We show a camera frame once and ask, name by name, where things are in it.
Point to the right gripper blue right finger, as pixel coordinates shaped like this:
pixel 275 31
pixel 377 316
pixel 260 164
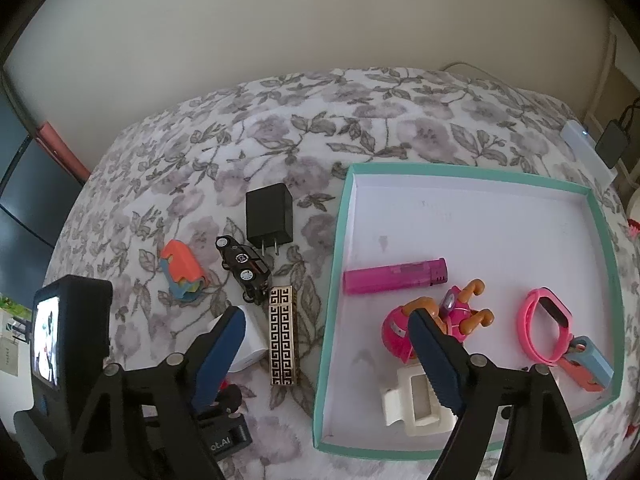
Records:
pixel 442 359

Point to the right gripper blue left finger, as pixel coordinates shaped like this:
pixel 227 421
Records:
pixel 212 356

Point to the pink brown puppy toy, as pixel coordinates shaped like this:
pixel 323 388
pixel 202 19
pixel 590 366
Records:
pixel 453 315

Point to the black gold patterned lighter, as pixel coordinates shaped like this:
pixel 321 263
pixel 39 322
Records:
pixel 282 326

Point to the orange blue toy knife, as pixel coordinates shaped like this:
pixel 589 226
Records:
pixel 186 277

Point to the pink translucent lighter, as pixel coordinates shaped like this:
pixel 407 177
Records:
pixel 418 274

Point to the pink kids smartwatch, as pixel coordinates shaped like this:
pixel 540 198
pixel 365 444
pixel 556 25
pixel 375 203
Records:
pixel 544 326

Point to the light blue red toy knife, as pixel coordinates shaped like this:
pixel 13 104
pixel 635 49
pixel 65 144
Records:
pixel 586 365

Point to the white charger block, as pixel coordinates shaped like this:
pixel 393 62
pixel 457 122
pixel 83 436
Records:
pixel 255 342

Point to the black toy car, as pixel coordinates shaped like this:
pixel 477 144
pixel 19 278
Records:
pixel 247 267

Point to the black usb charger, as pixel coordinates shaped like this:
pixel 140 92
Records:
pixel 269 217

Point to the floral grey white tablecloth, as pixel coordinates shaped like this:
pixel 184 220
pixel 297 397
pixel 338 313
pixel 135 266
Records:
pixel 183 175

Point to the teal rimmed white tray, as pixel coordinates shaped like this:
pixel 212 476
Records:
pixel 519 269

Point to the dark blue cabinet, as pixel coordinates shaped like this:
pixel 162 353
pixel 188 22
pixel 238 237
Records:
pixel 37 195

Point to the white power strip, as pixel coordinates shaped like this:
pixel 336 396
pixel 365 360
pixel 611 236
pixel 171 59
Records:
pixel 584 148

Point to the black plugged charger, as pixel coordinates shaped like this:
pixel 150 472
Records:
pixel 612 143

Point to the pink rolled mat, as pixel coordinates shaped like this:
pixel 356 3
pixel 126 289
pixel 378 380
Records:
pixel 48 138

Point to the black screen camera box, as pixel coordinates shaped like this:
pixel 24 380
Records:
pixel 70 331

